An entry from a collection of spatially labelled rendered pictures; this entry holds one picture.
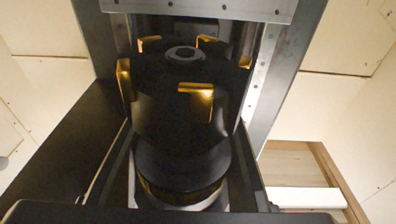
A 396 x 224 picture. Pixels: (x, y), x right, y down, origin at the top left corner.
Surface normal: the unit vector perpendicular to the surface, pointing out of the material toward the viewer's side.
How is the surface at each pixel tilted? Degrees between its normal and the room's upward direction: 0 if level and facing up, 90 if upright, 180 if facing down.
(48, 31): 90
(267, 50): 90
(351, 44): 90
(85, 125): 180
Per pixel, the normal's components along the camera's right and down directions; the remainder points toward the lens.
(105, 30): -0.02, 0.65
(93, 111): 0.06, -0.75
